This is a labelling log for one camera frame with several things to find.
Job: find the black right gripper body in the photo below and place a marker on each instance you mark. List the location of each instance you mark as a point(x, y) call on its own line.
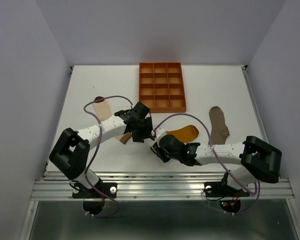
point(164, 155)

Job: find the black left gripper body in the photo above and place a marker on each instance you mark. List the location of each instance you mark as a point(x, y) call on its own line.
point(143, 130)

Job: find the mustard yellow striped sock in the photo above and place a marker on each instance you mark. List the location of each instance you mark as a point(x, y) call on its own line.
point(186, 134)

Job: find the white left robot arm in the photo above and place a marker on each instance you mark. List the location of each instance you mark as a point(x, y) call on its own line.
point(70, 152)

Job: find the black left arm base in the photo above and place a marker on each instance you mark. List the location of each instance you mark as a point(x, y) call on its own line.
point(99, 201)

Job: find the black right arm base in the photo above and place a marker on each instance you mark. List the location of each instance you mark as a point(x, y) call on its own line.
point(228, 198)

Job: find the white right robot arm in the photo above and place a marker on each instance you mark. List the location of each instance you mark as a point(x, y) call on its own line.
point(236, 175)

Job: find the cream and brown sock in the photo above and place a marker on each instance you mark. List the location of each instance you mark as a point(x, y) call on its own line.
point(103, 112)

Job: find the orange compartment tray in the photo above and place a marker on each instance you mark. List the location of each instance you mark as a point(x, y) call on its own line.
point(161, 87)

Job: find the taupe sock with maroon cuff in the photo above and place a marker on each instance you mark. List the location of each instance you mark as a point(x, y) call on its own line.
point(219, 130)

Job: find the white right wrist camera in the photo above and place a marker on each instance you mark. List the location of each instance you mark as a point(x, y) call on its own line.
point(158, 133)

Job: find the aluminium right side rail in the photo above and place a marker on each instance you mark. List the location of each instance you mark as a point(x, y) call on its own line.
point(257, 112)

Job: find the aluminium front rail frame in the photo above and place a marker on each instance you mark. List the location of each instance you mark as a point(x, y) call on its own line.
point(131, 186)

